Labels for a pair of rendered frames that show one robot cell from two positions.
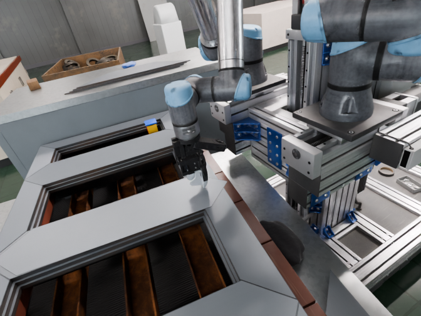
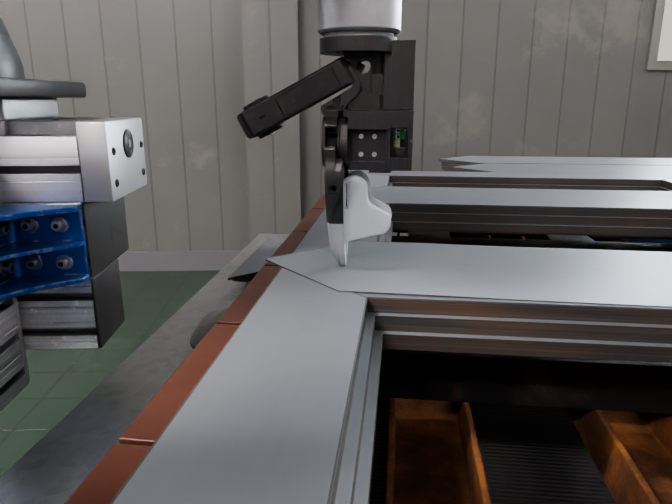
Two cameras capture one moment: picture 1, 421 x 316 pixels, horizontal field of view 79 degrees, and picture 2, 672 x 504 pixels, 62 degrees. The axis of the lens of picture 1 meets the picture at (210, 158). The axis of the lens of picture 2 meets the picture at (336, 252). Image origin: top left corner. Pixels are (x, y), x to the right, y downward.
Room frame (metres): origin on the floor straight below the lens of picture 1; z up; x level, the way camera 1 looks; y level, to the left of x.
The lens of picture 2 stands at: (1.19, 0.23, 1.02)
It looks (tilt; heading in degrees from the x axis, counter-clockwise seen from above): 15 degrees down; 201
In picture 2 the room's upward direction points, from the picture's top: straight up
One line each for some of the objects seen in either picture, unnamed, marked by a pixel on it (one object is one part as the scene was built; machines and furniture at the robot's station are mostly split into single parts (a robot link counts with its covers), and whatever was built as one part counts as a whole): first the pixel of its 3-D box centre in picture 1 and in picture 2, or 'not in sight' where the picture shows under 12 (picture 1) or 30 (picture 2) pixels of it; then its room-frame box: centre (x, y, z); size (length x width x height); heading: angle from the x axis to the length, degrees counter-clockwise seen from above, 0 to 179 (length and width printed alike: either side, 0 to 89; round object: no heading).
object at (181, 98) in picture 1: (181, 103); not in sight; (0.68, 0.05, 1.17); 0.09 x 0.08 x 0.11; 161
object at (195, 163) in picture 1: (189, 152); (366, 108); (0.68, 0.06, 1.01); 0.09 x 0.08 x 0.12; 104
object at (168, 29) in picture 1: (168, 32); not in sight; (7.37, 0.49, 0.63); 0.70 x 0.58 x 1.26; 20
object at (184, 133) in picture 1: (187, 129); (359, 15); (0.68, 0.05, 1.09); 0.08 x 0.08 x 0.05
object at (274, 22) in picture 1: (271, 24); not in sight; (7.13, -2.15, 0.40); 2.05 x 1.66 x 0.81; 115
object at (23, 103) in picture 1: (114, 78); not in sight; (1.71, 0.52, 1.03); 1.30 x 0.60 x 0.04; 104
